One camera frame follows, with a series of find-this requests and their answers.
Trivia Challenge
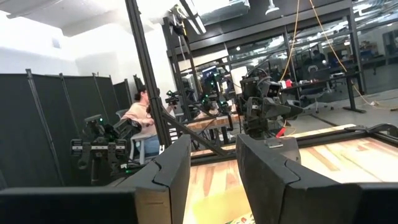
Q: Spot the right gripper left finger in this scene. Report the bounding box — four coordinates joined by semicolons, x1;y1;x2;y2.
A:
0;133;192;224

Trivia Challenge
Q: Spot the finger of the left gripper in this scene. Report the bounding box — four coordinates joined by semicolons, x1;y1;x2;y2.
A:
262;96;292;121
284;99;305;121

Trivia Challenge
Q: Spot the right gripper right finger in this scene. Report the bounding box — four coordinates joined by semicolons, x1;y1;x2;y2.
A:
234;133;398;224

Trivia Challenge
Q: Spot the yellow green crayon box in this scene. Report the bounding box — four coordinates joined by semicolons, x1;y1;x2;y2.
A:
226;213;256;224

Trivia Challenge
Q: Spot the black office chair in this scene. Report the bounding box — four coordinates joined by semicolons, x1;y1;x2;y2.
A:
298;65;336;114

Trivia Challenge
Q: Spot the white rectangular board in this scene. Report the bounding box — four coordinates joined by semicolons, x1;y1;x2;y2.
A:
230;66;248;95

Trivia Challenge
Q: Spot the wooden background table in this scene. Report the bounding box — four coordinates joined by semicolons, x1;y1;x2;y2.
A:
185;113;243;132

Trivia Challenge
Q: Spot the black office desk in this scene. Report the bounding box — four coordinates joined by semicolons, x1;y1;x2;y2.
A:
279;72;368;114

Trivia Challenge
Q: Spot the person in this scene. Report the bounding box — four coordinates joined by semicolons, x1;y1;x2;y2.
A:
121;85;163;156
310;49;327;68

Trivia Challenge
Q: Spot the grey office chair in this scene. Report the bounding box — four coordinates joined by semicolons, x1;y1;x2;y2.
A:
116;108;162;165

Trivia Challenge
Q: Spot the black background robot gripper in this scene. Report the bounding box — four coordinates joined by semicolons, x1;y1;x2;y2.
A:
164;90;182;107

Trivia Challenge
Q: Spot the black folding partition screen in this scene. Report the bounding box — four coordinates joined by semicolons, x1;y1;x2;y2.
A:
0;68;133;188

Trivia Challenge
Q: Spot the pendant ceiling lamp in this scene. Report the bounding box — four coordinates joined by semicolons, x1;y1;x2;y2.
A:
264;0;280;16

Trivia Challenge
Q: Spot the white ceiling light strip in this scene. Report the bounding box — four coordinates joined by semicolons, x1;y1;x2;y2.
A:
178;0;208;35

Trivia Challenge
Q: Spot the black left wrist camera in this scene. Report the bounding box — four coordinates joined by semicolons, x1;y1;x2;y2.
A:
266;81;282;98

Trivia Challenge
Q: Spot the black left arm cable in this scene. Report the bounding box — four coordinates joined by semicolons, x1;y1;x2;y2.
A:
246;60;272;82

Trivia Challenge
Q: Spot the yellow hanging cable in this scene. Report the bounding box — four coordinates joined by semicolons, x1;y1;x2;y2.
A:
308;0;398;110
278;0;301;82

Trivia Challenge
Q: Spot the black background rig frame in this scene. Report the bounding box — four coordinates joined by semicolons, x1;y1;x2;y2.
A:
162;14;201;123

